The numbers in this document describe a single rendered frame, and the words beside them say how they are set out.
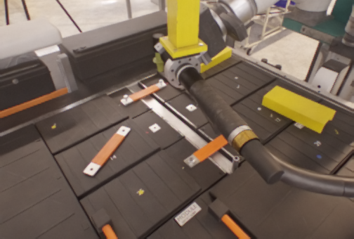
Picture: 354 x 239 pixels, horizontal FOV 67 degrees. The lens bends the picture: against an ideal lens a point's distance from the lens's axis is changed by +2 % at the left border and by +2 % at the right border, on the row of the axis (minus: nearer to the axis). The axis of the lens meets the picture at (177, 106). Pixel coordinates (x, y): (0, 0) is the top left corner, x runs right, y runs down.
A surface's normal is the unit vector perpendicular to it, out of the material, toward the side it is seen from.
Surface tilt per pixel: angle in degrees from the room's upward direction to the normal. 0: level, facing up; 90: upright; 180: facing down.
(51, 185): 0
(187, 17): 90
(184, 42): 90
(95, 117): 0
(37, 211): 0
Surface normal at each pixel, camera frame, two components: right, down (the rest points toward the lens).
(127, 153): -0.01, -0.77
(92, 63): 0.63, 0.49
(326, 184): -0.13, -0.13
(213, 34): 0.40, 0.58
